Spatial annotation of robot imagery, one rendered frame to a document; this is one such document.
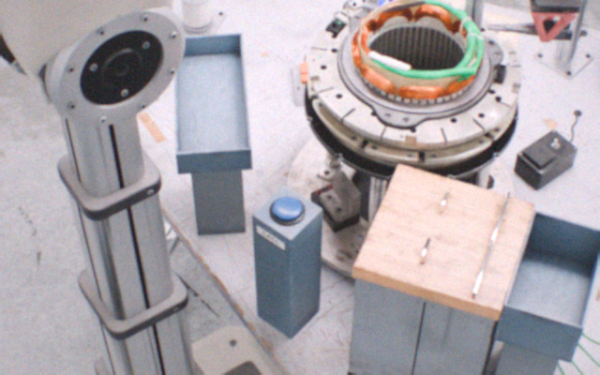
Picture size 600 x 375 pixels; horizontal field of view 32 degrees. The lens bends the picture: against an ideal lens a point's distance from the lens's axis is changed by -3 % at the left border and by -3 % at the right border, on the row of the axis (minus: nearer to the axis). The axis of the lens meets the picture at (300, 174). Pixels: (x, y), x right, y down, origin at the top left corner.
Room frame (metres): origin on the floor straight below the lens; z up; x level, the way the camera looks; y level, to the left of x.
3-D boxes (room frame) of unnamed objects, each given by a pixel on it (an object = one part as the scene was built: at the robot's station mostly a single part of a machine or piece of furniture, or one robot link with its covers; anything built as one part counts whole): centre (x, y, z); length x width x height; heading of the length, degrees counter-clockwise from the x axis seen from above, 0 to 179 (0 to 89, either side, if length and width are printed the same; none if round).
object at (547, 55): (1.53, -0.51, 0.78); 0.09 x 0.09 x 0.01; 46
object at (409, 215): (0.88, -0.19, 1.05); 0.20 x 0.19 x 0.02; 69
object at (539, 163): (1.24, -0.43, 0.81); 0.10 x 0.06 x 0.06; 128
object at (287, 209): (0.94, 0.02, 1.04); 0.04 x 0.04 x 0.01
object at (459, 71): (1.10, -0.17, 1.15); 0.15 x 0.04 x 0.02; 73
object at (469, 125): (1.17, -0.17, 1.09); 0.32 x 0.32 x 0.01
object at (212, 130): (1.15, 0.13, 0.92); 0.25 x 0.11 x 0.28; 5
